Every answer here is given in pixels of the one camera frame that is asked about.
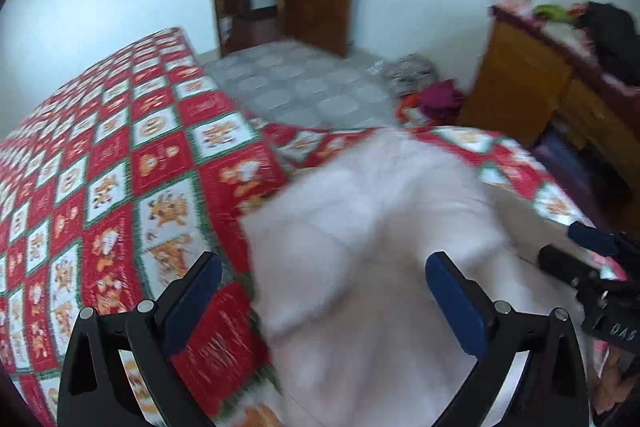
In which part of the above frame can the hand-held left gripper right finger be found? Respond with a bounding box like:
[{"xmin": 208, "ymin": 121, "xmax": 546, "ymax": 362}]
[{"xmin": 425, "ymin": 251, "xmax": 588, "ymax": 427}]

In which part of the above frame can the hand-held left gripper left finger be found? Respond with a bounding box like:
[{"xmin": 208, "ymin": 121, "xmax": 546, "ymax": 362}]
[{"xmin": 57, "ymin": 251, "xmax": 223, "ymax": 427}]

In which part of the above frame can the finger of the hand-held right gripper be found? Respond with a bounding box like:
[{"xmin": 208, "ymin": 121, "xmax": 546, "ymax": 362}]
[
  {"xmin": 567, "ymin": 221, "xmax": 623, "ymax": 255},
  {"xmin": 537, "ymin": 244, "xmax": 601, "ymax": 290}
]

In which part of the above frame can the beige padded coat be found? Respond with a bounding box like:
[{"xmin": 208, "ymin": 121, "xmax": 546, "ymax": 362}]
[{"xmin": 240, "ymin": 127, "xmax": 601, "ymax": 427}]

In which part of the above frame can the clothes pile on floor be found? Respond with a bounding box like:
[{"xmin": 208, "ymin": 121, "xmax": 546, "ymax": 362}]
[{"xmin": 382, "ymin": 54, "xmax": 436, "ymax": 98}]

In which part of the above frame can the purple cloth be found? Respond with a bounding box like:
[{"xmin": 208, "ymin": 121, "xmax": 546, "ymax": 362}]
[{"xmin": 535, "ymin": 127, "xmax": 601, "ymax": 208}]

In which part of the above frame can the red printed bedspread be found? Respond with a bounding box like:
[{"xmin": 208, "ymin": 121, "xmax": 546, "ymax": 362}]
[{"xmin": 0, "ymin": 27, "xmax": 601, "ymax": 427}]

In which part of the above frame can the brown wooden desk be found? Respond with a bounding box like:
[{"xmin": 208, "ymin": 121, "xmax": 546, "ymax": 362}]
[{"xmin": 457, "ymin": 4, "xmax": 640, "ymax": 228}]

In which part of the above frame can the magenta cloth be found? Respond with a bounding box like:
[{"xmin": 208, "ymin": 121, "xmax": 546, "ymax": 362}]
[{"xmin": 417, "ymin": 79, "xmax": 466, "ymax": 120}]

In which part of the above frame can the black cloth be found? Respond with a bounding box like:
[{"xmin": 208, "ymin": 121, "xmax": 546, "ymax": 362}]
[{"xmin": 575, "ymin": 2, "xmax": 640, "ymax": 88}]

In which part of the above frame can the green cloth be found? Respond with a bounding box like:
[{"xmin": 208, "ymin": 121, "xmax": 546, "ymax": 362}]
[{"xmin": 534, "ymin": 4, "xmax": 571, "ymax": 24}]

